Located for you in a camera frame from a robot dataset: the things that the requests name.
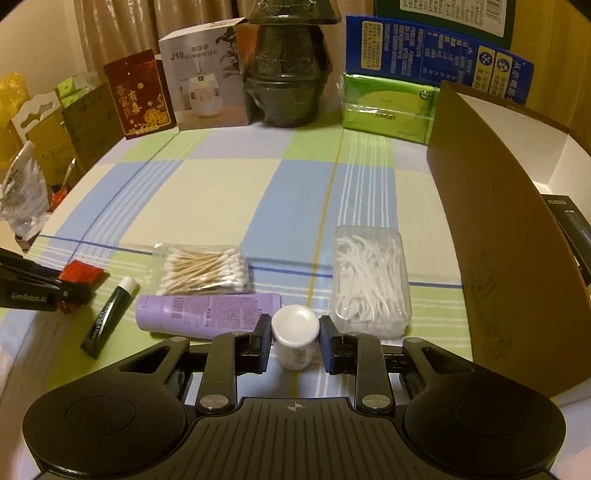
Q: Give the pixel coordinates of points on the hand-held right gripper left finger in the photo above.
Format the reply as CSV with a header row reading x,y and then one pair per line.
x,y
265,344

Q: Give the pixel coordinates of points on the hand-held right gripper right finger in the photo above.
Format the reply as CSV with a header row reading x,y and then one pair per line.
x,y
325,344

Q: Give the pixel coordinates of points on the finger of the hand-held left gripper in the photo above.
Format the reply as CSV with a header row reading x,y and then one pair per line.
x,y
27,268
76,294

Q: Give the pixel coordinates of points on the small red sachet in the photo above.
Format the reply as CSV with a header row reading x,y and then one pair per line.
x,y
85,272

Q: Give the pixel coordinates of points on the small white jar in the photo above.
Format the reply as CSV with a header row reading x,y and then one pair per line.
x,y
295,327

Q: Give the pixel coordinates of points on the dark green tube white cap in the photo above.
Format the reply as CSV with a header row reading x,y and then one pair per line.
x,y
108,318

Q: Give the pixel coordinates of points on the purple cream tube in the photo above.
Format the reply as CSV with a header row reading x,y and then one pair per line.
x,y
203,311

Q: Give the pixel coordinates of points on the clear box of floss picks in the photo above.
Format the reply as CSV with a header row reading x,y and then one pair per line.
x,y
369,281

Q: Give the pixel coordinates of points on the bag of cotton swabs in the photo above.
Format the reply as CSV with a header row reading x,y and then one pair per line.
x,y
203,270

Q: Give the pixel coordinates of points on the brown cardboard box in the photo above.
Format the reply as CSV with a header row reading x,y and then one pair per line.
x,y
508,254

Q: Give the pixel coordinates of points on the checked cloth desktop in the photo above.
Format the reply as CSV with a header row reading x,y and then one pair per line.
x,y
221,198

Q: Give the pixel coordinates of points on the crumpled white plastic bag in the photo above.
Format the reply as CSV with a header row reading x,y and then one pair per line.
x,y
21,194

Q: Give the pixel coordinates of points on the orange small item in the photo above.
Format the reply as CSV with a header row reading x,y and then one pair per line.
x,y
60,196

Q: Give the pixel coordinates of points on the plain cardboard box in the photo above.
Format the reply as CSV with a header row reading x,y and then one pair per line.
x,y
51,152

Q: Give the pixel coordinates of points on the white cutout card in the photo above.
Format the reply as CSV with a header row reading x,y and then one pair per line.
x,y
18,125

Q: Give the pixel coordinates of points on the brown cardboard boxes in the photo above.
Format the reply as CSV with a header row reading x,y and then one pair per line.
x,y
92,129

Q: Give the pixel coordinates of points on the yellow plastic bag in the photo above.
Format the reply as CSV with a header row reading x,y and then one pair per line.
x,y
11,115

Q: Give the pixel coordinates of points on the stack of green tissue boxes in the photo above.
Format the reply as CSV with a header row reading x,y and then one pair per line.
x,y
78,87

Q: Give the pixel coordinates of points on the red gold gift box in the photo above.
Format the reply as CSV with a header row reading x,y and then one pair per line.
x,y
138,97

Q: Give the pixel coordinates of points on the green tissue pack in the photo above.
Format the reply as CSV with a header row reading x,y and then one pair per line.
x,y
388,108

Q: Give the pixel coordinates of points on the white humidifier box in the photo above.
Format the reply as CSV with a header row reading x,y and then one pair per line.
x,y
203,78

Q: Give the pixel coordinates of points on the beige curtain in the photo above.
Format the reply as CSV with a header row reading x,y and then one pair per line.
x,y
120,32

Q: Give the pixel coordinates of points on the stack of wrapped black bowls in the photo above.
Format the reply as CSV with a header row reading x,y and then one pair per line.
x,y
286,78

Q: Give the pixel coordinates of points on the blue printed carton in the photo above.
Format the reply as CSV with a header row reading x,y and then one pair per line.
x,y
415,46

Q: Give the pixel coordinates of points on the dark green printed carton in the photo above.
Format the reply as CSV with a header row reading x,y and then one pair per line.
x,y
438,11

